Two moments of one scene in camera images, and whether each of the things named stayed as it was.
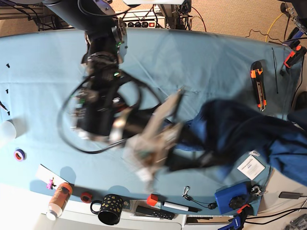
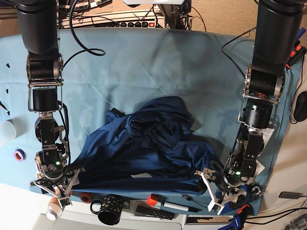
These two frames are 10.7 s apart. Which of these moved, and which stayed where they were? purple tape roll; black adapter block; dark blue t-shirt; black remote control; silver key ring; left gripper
Moved: dark blue t-shirt; left gripper
Stayed: purple tape roll; black remote control; silver key ring; black adapter block
